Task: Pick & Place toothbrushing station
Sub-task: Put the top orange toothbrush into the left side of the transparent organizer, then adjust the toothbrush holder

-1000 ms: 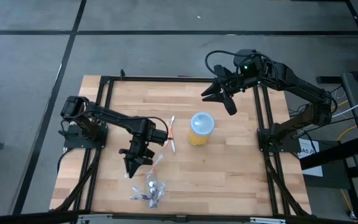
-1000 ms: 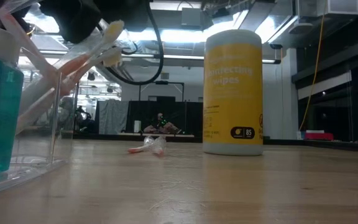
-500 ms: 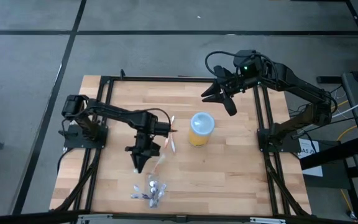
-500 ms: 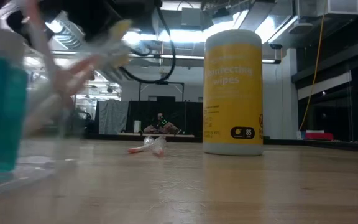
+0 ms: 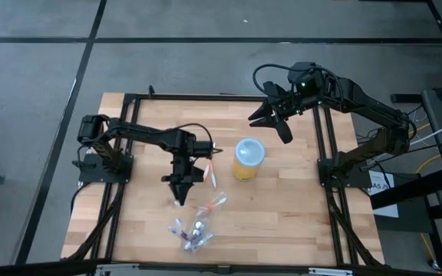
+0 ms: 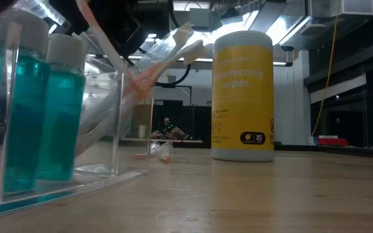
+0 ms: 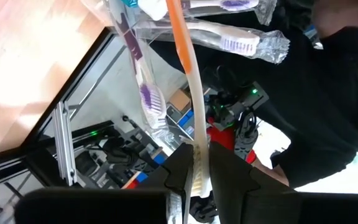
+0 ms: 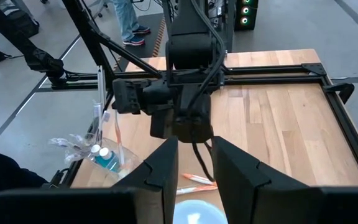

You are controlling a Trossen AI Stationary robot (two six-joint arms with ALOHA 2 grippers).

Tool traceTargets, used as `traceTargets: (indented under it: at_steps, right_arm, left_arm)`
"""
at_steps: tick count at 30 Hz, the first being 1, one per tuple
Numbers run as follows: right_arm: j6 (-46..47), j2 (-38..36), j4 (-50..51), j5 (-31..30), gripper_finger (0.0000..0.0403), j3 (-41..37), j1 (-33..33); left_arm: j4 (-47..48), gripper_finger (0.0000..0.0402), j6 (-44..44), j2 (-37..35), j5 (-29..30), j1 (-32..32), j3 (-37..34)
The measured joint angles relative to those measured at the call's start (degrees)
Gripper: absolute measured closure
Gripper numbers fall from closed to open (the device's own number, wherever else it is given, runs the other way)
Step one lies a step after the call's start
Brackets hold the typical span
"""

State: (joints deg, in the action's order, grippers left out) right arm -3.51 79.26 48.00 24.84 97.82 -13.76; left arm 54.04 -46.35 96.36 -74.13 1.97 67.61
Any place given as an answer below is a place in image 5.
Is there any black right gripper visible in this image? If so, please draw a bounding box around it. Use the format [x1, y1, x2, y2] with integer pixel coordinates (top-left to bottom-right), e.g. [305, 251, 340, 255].
[248, 80, 316, 145]

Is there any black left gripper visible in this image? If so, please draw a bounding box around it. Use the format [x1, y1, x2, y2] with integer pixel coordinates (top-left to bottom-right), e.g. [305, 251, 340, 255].
[161, 156, 206, 207]

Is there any clear acrylic organizer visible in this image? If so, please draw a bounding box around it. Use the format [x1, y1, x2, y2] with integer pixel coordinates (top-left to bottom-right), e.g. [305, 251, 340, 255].
[167, 193, 222, 254]

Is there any yellow disinfecting wipes canister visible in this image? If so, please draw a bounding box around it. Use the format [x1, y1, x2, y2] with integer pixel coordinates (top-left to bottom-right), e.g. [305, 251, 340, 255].
[232, 137, 266, 182]

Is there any unwrapped orange white toothbrush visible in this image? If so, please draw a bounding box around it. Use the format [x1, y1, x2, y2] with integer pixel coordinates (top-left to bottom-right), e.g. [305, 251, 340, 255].
[201, 195, 229, 212]

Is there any black stand base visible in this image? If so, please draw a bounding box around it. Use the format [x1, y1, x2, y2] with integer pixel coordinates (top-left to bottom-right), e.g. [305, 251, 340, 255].
[391, 73, 442, 114]

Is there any black crossbar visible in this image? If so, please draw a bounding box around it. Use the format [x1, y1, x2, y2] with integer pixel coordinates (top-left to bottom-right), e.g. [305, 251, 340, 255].
[0, 257, 442, 276]

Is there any white paper sign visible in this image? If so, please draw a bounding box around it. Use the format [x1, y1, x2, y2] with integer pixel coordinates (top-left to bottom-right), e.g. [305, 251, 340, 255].
[367, 169, 399, 219]

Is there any black stand beam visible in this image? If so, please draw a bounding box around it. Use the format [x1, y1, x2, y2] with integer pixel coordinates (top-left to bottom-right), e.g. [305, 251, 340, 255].
[370, 168, 442, 211]

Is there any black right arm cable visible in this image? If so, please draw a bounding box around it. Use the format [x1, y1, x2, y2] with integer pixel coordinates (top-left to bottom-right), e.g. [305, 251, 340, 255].
[252, 63, 318, 97]

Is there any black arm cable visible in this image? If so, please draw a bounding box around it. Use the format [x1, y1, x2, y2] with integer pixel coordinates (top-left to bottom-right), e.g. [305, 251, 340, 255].
[174, 122, 216, 149]
[252, 63, 318, 97]

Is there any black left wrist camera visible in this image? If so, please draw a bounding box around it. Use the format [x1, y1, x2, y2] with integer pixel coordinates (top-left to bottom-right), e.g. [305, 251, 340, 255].
[192, 140, 216, 159]

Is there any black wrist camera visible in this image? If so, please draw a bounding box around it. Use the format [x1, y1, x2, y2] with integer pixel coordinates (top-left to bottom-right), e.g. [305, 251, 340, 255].
[286, 61, 318, 95]
[192, 140, 216, 159]

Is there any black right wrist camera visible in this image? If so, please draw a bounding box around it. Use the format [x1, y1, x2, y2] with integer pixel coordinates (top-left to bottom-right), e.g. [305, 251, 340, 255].
[286, 61, 318, 95]

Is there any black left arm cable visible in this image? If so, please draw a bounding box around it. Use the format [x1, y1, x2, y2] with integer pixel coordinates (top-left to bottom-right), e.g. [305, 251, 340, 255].
[174, 122, 216, 149]

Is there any yellow cable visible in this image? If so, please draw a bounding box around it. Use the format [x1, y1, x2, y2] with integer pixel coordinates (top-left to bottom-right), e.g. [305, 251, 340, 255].
[414, 153, 442, 271]

